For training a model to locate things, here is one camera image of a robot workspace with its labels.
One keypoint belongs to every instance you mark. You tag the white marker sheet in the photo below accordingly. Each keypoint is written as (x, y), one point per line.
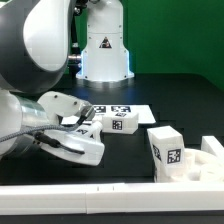
(145, 115)

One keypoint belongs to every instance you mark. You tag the white round stool seat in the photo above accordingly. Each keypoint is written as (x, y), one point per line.
(200, 166)

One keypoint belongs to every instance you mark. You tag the white front fence bar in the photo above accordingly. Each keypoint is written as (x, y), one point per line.
(111, 198)

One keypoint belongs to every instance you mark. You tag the white fence bar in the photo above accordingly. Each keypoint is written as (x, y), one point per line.
(211, 145)
(111, 198)

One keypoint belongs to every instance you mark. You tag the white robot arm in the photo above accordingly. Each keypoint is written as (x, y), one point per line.
(39, 40)

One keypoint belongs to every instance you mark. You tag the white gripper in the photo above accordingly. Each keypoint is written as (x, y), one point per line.
(66, 113)

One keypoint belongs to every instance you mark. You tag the white right fence bar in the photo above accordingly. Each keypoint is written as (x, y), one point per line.
(211, 145)

